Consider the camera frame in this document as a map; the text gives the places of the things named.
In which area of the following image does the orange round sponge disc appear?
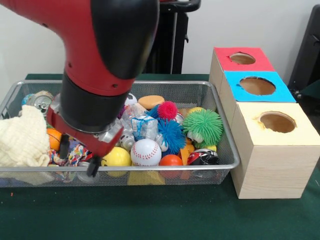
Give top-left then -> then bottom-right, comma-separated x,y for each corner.
137,94 -> 166,110

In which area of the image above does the green puffer ball with eyes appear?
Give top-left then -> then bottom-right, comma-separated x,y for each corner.
181,108 -> 225,150

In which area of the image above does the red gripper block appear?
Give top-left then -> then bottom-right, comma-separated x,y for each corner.
46,104 -> 125,178

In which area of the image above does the small orange ball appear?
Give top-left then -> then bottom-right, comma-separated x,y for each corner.
159,154 -> 184,167

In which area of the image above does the small pink spiky ball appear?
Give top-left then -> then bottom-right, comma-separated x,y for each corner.
157,100 -> 179,121

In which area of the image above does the white baseball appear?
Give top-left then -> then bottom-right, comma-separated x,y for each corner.
130,138 -> 163,167

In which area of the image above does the wooden box with three holes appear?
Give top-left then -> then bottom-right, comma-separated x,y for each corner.
208,46 -> 320,200

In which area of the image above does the yellow smiley ball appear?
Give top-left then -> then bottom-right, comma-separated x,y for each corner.
101,146 -> 132,168

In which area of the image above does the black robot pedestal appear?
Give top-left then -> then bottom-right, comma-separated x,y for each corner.
139,0 -> 202,75

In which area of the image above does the blue puffer ball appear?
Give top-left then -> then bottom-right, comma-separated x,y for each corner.
146,103 -> 187,156

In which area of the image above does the small soccer ball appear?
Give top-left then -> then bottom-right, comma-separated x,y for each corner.
124,93 -> 138,106

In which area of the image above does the cream knitted cloth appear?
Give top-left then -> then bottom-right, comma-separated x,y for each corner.
0,104 -> 55,185

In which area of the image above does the small orange basketball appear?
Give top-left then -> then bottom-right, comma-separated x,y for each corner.
46,128 -> 63,152

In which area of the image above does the shallow metal mesh bin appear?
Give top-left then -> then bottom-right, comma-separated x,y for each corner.
0,79 -> 241,188

